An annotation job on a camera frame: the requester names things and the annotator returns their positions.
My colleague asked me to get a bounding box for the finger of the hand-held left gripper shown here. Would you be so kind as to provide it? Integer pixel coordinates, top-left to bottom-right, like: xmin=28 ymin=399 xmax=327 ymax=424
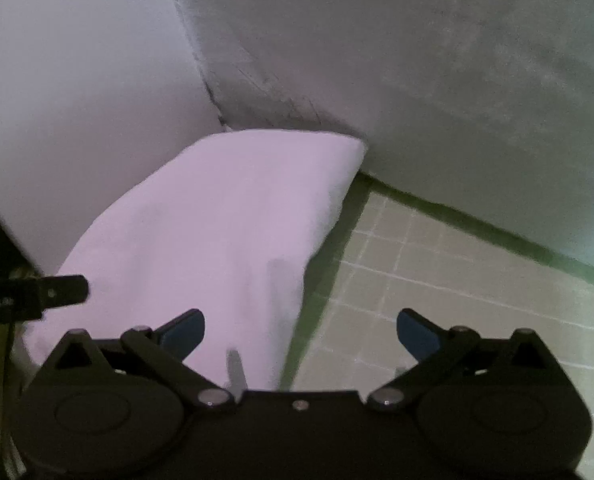
xmin=39 ymin=274 xmax=90 ymax=309

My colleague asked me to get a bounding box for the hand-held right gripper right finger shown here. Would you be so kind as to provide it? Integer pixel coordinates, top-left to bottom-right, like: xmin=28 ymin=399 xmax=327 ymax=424
xmin=367 ymin=308 xmax=552 ymax=413

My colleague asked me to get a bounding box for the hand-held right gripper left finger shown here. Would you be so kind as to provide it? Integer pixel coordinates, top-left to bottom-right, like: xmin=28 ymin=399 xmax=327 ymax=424
xmin=52 ymin=308 xmax=235 ymax=413

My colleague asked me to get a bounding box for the white shirt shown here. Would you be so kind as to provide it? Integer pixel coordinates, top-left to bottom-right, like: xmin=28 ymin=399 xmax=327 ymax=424
xmin=19 ymin=129 xmax=368 ymax=393

